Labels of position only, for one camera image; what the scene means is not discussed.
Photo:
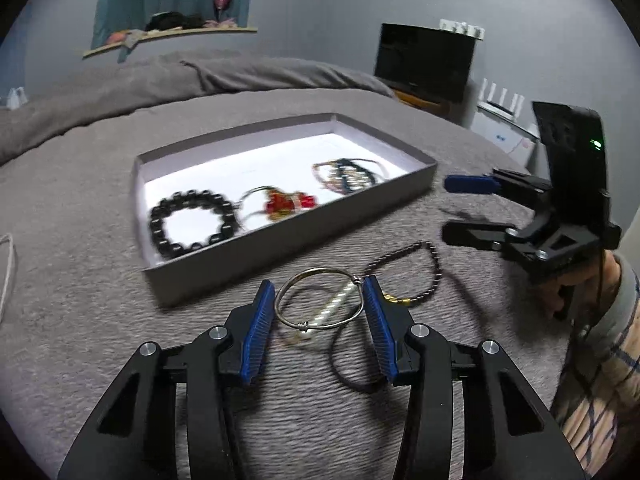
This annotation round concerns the white plastic bag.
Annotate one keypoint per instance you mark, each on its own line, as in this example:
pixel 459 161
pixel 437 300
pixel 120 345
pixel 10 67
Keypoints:
pixel 15 97

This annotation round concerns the window sill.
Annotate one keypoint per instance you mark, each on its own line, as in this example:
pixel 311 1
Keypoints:
pixel 200 34

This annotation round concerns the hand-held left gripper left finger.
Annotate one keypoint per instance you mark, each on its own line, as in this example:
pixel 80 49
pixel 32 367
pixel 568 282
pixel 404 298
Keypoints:
pixel 257 335

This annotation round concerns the wooden television stand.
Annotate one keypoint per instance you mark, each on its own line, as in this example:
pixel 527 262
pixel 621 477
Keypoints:
pixel 425 102

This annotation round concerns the grey duvet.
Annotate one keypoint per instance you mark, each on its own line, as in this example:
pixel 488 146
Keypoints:
pixel 150 90

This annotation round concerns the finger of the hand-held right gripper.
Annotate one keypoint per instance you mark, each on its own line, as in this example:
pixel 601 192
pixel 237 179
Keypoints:
pixel 475 235
pixel 470 183

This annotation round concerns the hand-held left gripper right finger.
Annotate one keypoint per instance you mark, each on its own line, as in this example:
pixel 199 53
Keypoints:
pixel 380 330

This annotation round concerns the white wall hooks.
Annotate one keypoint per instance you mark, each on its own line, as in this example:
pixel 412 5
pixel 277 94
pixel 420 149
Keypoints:
pixel 462 29

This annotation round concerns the white cabinet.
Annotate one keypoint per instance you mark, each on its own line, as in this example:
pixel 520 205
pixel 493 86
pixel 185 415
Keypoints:
pixel 505 132

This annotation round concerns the grey cardboard box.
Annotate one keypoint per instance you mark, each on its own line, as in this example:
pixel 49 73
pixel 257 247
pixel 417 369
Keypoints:
pixel 280 180

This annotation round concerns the black television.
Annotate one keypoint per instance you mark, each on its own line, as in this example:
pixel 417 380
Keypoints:
pixel 425 62

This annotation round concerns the white router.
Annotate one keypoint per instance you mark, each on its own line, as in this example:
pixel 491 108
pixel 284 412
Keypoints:
pixel 500 102

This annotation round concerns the grey hanging cloth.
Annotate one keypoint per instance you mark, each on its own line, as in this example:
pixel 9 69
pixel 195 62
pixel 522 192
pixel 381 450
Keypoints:
pixel 129 42

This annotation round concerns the twisted silver bangle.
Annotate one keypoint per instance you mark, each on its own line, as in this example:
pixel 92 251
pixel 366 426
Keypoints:
pixel 330 305

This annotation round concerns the black clothes pile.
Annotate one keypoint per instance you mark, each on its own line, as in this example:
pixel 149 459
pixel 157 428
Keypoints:
pixel 172 21

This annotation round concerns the person's right forearm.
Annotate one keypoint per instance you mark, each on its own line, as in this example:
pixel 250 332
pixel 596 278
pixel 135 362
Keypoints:
pixel 610 370

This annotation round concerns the person's right hand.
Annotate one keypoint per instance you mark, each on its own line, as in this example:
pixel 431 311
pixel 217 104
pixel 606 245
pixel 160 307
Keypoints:
pixel 565 290

